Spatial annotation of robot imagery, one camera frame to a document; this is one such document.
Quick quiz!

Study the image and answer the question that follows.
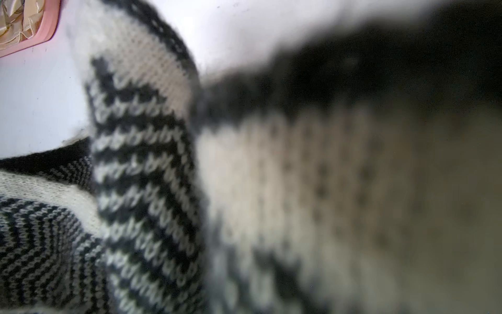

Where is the black white patterned scarf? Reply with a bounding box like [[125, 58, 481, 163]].
[[1, 1, 501, 313]]

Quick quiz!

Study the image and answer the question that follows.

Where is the pink tray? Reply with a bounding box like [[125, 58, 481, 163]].
[[1, 0, 61, 57]]

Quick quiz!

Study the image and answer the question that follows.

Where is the beige cloth on tray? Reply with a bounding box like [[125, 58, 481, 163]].
[[1, 0, 45, 51]]

